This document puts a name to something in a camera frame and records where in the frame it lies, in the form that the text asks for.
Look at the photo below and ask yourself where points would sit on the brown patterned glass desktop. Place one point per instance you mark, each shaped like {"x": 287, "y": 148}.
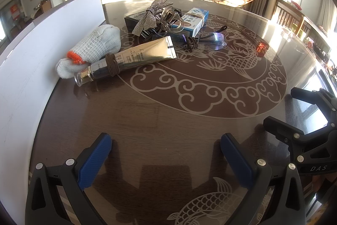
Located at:
{"x": 163, "y": 122}

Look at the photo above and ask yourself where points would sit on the blue medicine box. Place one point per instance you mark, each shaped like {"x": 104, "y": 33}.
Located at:
{"x": 194, "y": 22}

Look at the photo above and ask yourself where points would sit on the white knitted glove orange cuff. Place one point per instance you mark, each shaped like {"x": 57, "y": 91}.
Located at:
{"x": 97, "y": 40}

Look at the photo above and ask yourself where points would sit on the small black box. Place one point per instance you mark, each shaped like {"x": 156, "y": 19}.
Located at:
{"x": 131, "y": 20}

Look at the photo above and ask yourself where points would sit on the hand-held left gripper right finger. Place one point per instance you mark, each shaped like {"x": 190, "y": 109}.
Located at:
{"x": 237, "y": 161}

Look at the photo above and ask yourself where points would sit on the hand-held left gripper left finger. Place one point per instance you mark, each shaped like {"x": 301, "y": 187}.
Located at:
{"x": 94, "y": 159}

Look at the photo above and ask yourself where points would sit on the red door poster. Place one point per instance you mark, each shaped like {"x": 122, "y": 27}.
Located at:
{"x": 14, "y": 11}

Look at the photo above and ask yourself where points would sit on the rhinestone bow hair claw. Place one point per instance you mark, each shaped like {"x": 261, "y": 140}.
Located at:
{"x": 150, "y": 14}

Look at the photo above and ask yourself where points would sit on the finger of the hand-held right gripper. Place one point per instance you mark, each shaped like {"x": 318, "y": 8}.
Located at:
{"x": 279, "y": 127}
{"x": 308, "y": 94}

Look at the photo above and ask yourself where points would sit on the gold cosmetic tube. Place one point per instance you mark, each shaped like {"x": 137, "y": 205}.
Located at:
{"x": 142, "y": 53}

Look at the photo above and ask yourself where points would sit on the white cardboard box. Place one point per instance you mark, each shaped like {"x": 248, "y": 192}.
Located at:
{"x": 39, "y": 37}

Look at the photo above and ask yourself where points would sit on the clear eyeglasses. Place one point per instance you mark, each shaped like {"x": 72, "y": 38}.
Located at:
{"x": 219, "y": 40}

